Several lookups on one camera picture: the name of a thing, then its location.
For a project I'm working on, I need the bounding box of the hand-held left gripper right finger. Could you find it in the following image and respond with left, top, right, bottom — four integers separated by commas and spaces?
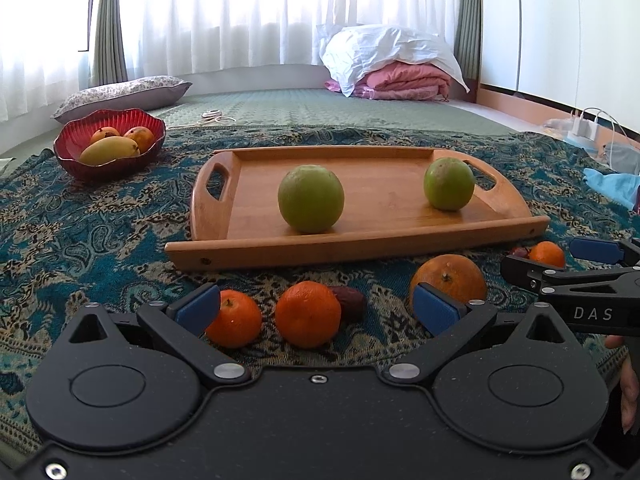
379, 282, 574, 389

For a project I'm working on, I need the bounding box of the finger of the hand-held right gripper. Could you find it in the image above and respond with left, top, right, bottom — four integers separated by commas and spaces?
569, 237, 640, 267
500, 254, 640, 298

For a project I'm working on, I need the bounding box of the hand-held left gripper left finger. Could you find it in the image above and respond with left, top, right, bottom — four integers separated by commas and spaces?
65, 283, 252, 390

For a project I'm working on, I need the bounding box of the small tangerine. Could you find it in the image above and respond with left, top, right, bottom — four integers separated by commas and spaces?
528, 241, 567, 270

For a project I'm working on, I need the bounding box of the large orange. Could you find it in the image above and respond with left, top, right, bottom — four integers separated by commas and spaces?
409, 254, 488, 312

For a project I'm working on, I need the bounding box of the wooden tray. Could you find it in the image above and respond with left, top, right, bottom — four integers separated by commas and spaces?
164, 145, 551, 274

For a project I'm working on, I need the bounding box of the person's right hand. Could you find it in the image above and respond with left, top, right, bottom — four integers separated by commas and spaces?
604, 335, 640, 436

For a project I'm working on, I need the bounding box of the light blue cloth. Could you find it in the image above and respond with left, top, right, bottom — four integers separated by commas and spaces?
582, 167, 640, 212

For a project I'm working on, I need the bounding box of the grey plastic bag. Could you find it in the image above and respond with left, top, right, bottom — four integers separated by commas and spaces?
602, 141, 640, 177

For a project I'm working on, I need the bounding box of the small green citrus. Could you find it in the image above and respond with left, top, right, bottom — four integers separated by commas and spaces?
423, 157, 476, 212

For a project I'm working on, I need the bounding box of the teal paisley blanket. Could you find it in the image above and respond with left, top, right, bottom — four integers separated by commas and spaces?
0, 125, 640, 461

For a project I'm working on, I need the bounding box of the large green citrus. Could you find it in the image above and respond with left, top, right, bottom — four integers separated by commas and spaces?
278, 164, 346, 235

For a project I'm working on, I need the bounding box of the red orange mango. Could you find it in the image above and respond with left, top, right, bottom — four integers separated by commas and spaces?
123, 126, 155, 154

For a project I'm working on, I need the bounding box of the yellow mango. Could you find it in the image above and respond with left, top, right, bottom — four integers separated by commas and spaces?
78, 136, 141, 166

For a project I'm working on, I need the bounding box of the red glass bowl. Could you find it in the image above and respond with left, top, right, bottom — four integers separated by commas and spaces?
53, 108, 167, 182

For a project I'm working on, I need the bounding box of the pink folded quilt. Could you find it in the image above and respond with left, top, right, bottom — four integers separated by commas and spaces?
325, 60, 454, 104

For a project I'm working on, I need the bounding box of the white wardrobe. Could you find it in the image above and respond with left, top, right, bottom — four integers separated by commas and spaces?
475, 0, 640, 137

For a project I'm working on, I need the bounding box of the floral pillow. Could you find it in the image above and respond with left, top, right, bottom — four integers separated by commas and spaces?
51, 75, 194, 125

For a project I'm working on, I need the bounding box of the green floor mat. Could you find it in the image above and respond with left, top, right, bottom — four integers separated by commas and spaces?
147, 87, 533, 137

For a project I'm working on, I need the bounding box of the green curtain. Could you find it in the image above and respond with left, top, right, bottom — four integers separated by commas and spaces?
88, 0, 130, 89
452, 0, 484, 82

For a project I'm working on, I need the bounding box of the white and pink bedding pile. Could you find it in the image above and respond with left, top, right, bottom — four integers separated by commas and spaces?
316, 23, 471, 99

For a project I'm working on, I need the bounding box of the white sheer curtain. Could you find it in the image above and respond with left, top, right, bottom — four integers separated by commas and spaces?
0, 0, 467, 123

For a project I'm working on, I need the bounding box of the white charger with cable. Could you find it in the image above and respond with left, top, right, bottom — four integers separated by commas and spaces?
570, 107, 632, 157

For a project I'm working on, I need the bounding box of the white coiled cable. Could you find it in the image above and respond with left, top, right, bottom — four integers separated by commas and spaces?
197, 109, 237, 126

